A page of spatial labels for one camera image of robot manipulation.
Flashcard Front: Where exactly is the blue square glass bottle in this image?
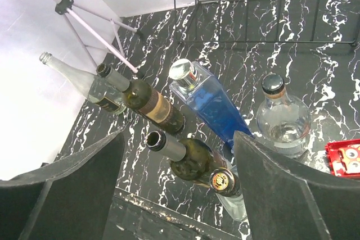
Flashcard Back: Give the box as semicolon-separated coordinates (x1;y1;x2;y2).
168;58;253;148

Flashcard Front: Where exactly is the clear round bottle cork stopper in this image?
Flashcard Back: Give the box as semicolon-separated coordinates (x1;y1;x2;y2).
256;73;311;159

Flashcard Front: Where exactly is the clear square bottle orange label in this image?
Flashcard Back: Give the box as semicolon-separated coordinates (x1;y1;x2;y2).
209;166;247;221

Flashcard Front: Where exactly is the tall clear bottle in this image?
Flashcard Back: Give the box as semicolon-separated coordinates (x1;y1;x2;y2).
39;52;126;115

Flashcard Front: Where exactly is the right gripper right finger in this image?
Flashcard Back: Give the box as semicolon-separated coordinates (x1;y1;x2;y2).
234;131;359;239

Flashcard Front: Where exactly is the dark green wine bottle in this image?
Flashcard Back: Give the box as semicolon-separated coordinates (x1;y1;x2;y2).
97;64;185;134
146;130;231;188

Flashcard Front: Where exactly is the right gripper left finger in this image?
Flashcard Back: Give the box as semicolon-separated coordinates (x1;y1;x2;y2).
1;132;125;239

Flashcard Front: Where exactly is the black wire wine rack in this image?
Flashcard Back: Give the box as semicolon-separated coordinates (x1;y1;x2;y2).
173;0;359;47

